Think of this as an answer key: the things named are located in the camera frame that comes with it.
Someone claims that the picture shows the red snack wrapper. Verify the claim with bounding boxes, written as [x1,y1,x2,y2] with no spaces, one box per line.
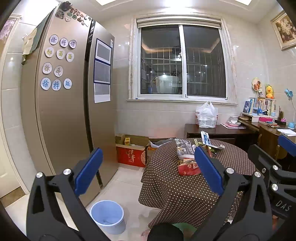
[178,158,201,176]

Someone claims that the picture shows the red cardboard box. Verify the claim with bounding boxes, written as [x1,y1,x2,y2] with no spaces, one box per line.
[115,133,149,168]

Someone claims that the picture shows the gold double-door refrigerator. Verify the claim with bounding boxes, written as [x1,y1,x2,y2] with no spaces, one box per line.
[21,1,118,205]

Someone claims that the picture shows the white sliding window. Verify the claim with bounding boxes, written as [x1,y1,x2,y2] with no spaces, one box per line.
[128,15,237,105]

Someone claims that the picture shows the row of books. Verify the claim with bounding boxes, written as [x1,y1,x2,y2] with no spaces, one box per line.
[243,97,276,116]

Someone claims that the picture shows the light blue trash bin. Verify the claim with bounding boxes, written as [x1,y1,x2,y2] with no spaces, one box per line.
[90,200,126,235]

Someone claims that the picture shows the framed flower painting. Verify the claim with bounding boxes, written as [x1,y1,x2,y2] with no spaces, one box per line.
[271,11,296,51]

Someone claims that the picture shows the papers on fridge door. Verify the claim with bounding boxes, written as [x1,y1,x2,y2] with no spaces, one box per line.
[93,39,112,103]

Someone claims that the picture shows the yellow duck plush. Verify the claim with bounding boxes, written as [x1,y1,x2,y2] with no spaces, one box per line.
[266,85,274,99]

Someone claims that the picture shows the grey printed plastic bag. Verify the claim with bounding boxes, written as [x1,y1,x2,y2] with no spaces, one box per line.
[175,138,194,160]

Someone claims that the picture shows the dark wooden desk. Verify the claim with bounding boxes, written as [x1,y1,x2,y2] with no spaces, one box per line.
[185,120,287,159]

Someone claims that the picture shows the brown cardboard box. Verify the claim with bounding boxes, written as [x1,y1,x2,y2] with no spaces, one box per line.
[145,138,174,163]

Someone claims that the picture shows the white plastic bag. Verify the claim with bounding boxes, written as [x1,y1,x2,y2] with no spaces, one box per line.
[195,101,218,128]

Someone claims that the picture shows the blue white medicine box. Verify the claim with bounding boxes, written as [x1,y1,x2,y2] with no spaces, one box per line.
[201,131,225,150]

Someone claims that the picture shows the stacked white bowls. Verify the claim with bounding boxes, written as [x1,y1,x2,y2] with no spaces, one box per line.
[228,116,241,126]

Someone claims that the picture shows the brown polka-dot tablecloth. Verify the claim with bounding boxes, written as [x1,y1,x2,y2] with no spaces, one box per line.
[138,138,256,230]

